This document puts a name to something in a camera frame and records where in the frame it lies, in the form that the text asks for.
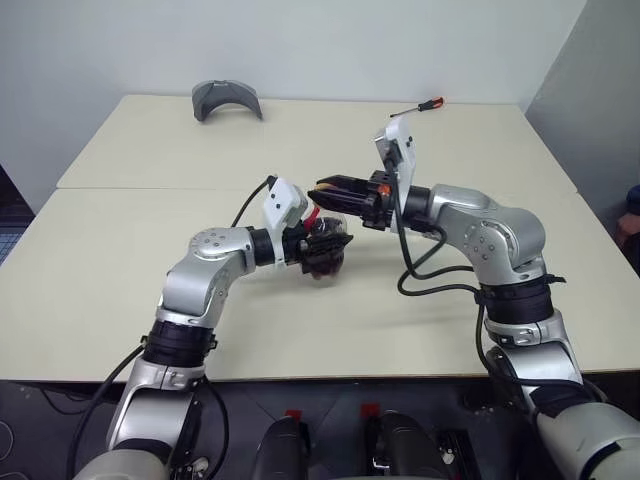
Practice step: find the clear bottle with dark drink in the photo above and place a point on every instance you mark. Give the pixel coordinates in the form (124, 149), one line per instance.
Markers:
(327, 274)

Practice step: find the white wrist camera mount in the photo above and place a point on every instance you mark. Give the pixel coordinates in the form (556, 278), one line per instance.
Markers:
(402, 145)
(282, 200)

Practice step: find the dark blue mesh crate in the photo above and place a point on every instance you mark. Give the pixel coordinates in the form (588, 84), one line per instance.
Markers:
(12, 215)

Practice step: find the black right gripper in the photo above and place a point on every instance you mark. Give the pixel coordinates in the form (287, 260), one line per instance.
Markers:
(377, 205)

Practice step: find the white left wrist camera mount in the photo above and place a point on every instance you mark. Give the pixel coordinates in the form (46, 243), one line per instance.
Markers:
(282, 200)

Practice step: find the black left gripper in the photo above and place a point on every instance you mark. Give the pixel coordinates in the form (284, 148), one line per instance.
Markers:
(297, 247)

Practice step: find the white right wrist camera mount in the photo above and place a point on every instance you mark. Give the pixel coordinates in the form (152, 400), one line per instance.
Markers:
(402, 145)

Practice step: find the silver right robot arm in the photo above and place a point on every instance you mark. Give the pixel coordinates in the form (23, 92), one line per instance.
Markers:
(500, 230)

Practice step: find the grey curved headband object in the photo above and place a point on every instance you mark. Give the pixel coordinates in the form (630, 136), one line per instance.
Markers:
(210, 95)

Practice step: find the dark rounded shape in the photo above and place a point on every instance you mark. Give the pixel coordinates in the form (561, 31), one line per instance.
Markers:
(280, 450)
(405, 445)

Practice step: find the dark blue red object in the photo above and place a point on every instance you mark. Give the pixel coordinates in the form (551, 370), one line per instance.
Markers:
(631, 225)

